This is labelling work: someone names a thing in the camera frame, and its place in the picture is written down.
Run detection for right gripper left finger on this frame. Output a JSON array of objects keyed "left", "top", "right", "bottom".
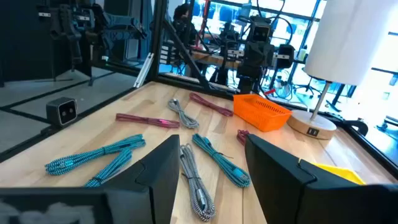
[{"left": 103, "top": 134, "right": 182, "bottom": 224}]

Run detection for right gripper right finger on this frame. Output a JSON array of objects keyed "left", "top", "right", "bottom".
[{"left": 244, "top": 134, "right": 359, "bottom": 224}]

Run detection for teal braided USB cable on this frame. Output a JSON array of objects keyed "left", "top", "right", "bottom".
[
  {"left": 45, "top": 134, "right": 146, "bottom": 176},
  {"left": 84, "top": 148, "right": 135, "bottom": 189},
  {"left": 192, "top": 133, "right": 251, "bottom": 189}
]

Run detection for gray braided USB cable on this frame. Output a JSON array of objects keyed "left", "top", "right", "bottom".
[
  {"left": 179, "top": 143, "right": 216, "bottom": 222},
  {"left": 167, "top": 98, "right": 200, "bottom": 129}
]

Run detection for maroon braided USB cable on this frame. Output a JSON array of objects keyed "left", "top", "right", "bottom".
[
  {"left": 189, "top": 92, "right": 234, "bottom": 118},
  {"left": 115, "top": 113, "right": 181, "bottom": 129},
  {"left": 236, "top": 129, "right": 250, "bottom": 147}
]

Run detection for wooden background table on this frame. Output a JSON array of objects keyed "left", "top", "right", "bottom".
[{"left": 189, "top": 49, "right": 244, "bottom": 70}]

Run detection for orange plastic basket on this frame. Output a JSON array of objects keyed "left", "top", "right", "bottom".
[{"left": 233, "top": 93, "right": 293, "bottom": 133}]

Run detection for yellow plastic basket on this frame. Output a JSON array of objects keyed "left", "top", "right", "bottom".
[{"left": 310, "top": 161, "right": 367, "bottom": 186}]

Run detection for person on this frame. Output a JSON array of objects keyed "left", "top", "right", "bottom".
[{"left": 172, "top": 2, "right": 200, "bottom": 47}]

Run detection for white shade wooden table lamp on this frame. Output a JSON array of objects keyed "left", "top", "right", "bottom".
[{"left": 285, "top": 0, "right": 398, "bottom": 141}]

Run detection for white aluminium bar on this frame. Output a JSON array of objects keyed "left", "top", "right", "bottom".
[{"left": 133, "top": 52, "right": 155, "bottom": 89}]

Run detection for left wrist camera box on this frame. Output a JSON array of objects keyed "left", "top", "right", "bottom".
[{"left": 248, "top": 16, "right": 275, "bottom": 44}]

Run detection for black frame clamp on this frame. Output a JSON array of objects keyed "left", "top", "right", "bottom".
[{"left": 341, "top": 119, "right": 369, "bottom": 137}]

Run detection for table-level camera box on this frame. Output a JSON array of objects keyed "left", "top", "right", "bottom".
[{"left": 45, "top": 96, "right": 78, "bottom": 127}]

